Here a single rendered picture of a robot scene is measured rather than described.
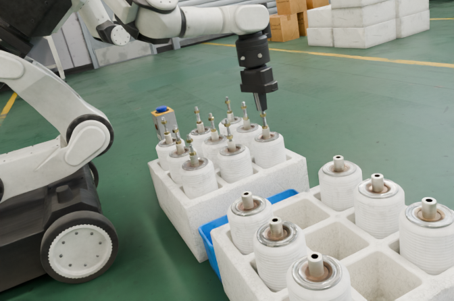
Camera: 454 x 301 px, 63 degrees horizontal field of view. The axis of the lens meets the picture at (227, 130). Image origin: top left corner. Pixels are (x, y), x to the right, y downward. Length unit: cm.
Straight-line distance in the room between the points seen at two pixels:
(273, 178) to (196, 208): 24
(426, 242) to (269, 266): 26
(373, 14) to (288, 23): 142
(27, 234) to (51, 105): 37
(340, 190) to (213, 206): 34
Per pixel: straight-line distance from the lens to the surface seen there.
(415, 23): 398
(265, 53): 102
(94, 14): 147
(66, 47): 603
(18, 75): 118
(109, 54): 607
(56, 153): 122
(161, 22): 88
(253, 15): 98
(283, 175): 109
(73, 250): 114
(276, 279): 71
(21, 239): 117
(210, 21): 93
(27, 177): 128
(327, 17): 390
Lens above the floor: 67
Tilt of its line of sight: 20 degrees down
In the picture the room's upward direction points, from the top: 11 degrees counter-clockwise
